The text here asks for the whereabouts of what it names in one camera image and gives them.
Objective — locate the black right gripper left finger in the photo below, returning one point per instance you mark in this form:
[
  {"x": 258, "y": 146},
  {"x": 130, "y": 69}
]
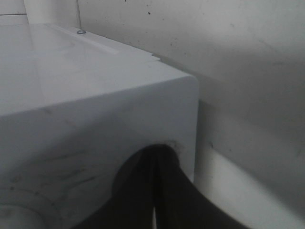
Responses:
[{"x": 131, "y": 206}]

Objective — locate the white microwave oven body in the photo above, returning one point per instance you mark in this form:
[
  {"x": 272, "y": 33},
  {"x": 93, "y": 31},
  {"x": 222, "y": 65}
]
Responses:
[{"x": 74, "y": 106}]

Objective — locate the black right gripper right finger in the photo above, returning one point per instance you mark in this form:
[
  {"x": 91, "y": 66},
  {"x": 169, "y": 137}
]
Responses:
[{"x": 180, "y": 205}]

